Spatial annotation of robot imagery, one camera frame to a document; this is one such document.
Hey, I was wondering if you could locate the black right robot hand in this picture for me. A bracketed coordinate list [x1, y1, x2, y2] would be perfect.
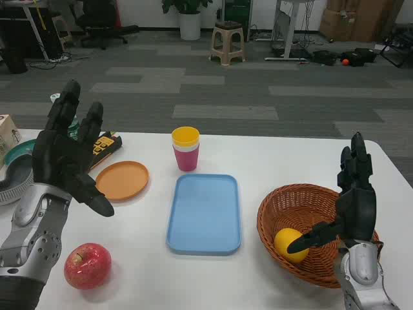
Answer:
[286, 131, 378, 254]

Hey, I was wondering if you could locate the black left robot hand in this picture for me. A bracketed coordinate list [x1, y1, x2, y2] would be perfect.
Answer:
[31, 79, 115, 218]

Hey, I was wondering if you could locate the red apple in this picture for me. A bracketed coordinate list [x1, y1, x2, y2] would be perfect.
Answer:
[63, 242, 113, 291]

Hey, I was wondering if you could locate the clear water bottle green label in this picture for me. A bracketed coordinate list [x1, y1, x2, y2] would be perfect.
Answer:
[50, 92, 81, 143]

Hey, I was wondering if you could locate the teal round plate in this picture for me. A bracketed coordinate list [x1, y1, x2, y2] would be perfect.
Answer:
[3, 139, 37, 167]

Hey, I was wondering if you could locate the yellow black remote controller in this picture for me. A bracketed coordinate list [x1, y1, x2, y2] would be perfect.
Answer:
[88, 131, 124, 171]

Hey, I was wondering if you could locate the printed tissue box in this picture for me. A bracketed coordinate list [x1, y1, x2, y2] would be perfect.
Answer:
[0, 114, 23, 169]

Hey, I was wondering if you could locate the brown wicker basket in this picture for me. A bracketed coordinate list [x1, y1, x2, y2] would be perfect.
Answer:
[257, 183, 381, 289]

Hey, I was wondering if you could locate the orange round plate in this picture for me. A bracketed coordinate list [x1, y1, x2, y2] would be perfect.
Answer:
[95, 160, 150, 203]

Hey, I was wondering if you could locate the yellow orange fruit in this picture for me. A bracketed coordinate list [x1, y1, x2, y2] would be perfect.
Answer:
[274, 227, 310, 263]

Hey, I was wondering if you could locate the black waste bin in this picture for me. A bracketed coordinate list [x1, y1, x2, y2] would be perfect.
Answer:
[0, 48, 28, 74]

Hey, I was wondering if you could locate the white office desk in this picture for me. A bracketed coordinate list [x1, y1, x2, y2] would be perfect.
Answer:
[0, 0, 62, 62]

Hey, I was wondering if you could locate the pink plastic cup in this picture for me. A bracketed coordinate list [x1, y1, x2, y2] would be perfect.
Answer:
[173, 145, 200, 172]

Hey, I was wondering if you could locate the yellow plastic cup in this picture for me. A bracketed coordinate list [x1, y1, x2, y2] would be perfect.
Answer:
[171, 127, 200, 149]

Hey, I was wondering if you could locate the white plastic cup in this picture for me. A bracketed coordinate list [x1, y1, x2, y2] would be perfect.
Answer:
[172, 143, 200, 153]

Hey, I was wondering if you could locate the black office chair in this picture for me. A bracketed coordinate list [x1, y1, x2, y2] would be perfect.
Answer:
[73, 0, 140, 50]

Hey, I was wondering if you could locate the black equipment case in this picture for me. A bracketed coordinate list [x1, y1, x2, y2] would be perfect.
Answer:
[312, 50, 339, 67]
[341, 47, 378, 68]

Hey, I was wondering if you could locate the blue plastic tray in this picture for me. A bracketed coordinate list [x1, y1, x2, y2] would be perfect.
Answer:
[165, 174, 242, 257]

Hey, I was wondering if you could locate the black folding chair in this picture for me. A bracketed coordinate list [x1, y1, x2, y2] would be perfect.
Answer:
[380, 32, 413, 68]

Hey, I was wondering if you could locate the white plant pot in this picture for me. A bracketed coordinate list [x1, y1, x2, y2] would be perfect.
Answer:
[178, 12, 203, 41]

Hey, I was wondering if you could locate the stack of small cardboard boxes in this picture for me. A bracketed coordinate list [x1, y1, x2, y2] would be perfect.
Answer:
[319, 8, 358, 41]

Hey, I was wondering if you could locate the white standing desk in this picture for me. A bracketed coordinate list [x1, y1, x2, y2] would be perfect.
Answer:
[264, 0, 328, 62]

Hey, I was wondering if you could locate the large cardboard box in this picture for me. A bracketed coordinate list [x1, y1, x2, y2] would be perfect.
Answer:
[338, 0, 396, 43]

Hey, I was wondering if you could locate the green leafy plant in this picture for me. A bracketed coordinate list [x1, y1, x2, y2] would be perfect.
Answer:
[161, 0, 214, 16]

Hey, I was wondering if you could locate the beige plastic stool dark seat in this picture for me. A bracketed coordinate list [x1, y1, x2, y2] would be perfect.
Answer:
[208, 21, 247, 67]

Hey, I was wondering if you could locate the green black computer tower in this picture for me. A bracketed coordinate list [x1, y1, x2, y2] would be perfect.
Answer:
[223, 0, 252, 33]

